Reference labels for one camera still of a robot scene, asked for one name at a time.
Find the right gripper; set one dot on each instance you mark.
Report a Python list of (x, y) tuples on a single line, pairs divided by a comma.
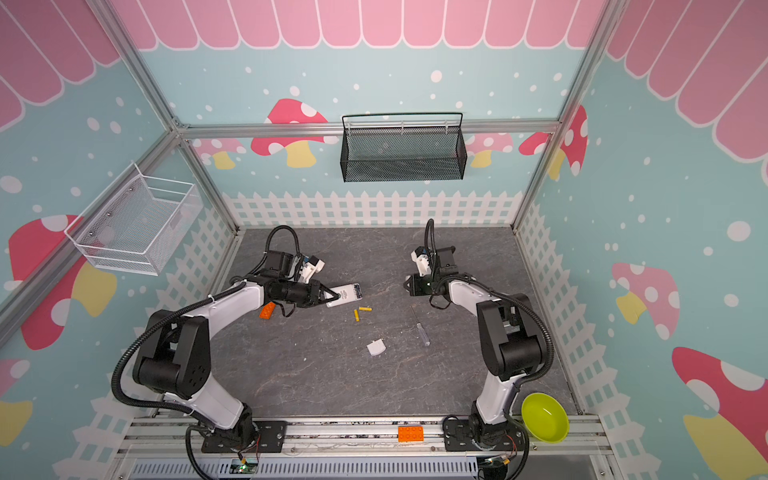
[(413, 283)]

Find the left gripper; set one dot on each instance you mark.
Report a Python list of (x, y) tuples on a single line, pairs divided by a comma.
[(313, 297)]

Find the white remote control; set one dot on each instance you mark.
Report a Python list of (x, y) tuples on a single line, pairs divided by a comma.
[(349, 293)]

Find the white battery cover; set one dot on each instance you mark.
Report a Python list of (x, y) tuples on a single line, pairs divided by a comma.
[(376, 347)]

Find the clear handle screwdriver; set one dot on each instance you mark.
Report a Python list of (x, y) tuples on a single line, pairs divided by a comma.
[(422, 332)]

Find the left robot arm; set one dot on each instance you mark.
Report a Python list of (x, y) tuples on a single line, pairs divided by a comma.
[(169, 366)]

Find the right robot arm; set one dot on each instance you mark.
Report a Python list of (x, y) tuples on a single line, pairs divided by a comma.
[(516, 345)]

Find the orange toy block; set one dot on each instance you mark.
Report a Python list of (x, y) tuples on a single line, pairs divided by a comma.
[(267, 311)]

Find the lime green bowl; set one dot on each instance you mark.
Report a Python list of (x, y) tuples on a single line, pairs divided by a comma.
[(545, 418)]

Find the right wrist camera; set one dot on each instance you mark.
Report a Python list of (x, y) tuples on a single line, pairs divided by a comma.
[(422, 258)]

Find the black mesh wall basket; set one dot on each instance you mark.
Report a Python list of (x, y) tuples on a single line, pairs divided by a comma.
[(399, 147)]

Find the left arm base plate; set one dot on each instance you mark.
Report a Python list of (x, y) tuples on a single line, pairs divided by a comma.
[(260, 436)]

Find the orange toy brick on rail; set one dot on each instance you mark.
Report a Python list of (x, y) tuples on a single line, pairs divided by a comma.
[(410, 434)]

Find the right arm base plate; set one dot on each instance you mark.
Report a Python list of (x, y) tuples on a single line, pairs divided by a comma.
[(471, 434)]

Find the white wire wall basket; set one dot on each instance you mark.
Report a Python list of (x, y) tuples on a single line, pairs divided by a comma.
[(137, 225)]

